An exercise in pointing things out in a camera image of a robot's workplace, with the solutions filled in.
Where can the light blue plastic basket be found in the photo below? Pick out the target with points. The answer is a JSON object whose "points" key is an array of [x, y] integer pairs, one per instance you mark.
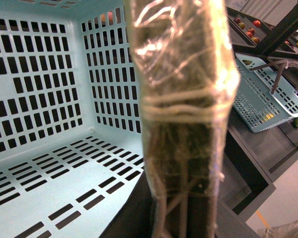
{"points": [[70, 143]]}

